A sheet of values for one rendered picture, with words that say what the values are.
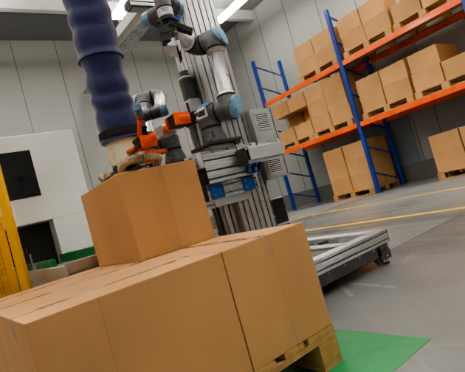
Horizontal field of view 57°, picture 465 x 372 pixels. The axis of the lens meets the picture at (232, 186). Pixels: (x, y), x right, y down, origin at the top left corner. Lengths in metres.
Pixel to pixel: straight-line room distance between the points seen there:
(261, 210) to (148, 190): 0.97
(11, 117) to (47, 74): 1.55
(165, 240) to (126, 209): 0.23
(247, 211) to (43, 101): 10.10
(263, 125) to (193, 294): 1.69
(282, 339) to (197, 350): 0.34
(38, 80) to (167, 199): 10.68
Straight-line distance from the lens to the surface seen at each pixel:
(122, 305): 1.24
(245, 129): 2.78
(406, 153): 10.80
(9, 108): 12.10
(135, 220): 1.92
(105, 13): 2.47
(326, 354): 1.71
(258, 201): 2.71
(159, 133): 1.88
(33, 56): 12.77
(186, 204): 2.04
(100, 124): 2.29
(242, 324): 1.44
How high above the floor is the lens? 0.69
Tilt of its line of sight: 2 degrees up
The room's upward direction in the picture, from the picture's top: 16 degrees counter-clockwise
